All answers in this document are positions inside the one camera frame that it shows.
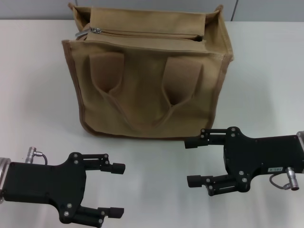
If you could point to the khaki canvas food bag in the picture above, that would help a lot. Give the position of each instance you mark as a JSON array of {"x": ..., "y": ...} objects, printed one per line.
[{"x": 147, "y": 99}]

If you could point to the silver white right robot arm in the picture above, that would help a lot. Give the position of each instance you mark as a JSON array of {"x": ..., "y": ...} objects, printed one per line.
[{"x": 301, "y": 140}]

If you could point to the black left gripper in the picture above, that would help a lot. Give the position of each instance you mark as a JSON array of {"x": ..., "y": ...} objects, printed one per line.
[{"x": 45, "y": 183}]

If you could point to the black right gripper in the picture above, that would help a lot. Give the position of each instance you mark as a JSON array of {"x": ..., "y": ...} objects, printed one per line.
[{"x": 261, "y": 154}]

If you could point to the silver metal zipper pull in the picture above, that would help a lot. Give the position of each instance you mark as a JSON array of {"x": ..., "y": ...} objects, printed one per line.
[{"x": 96, "y": 30}]

